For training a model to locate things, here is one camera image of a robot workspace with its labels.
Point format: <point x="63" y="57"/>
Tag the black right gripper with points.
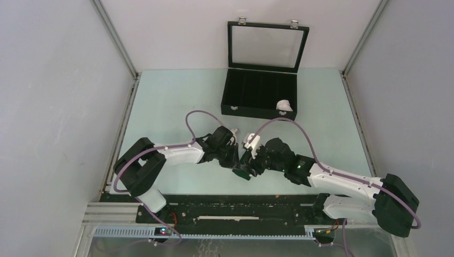
<point x="252" y="166"/>

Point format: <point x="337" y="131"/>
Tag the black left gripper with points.
<point x="234" y="161"/>

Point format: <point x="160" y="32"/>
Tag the green snowman sock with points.
<point x="242" y="172"/>

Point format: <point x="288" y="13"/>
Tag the white sock with black stripes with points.
<point x="283" y="105"/>

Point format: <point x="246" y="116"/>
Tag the black display case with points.
<point x="263" y="65"/>

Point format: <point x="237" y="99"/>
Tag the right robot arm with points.
<point x="387" y="202"/>

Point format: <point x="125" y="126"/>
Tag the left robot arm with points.
<point x="137" y="170"/>

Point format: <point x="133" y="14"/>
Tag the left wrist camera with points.
<point x="234" y="139"/>

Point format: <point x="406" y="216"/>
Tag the left aluminium frame post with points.
<point x="113" y="34"/>

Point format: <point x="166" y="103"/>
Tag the aluminium frame post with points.
<point x="365" y="36"/>
<point x="113" y="34"/>

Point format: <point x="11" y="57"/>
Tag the right aluminium frame post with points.
<point x="365" y="36"/>

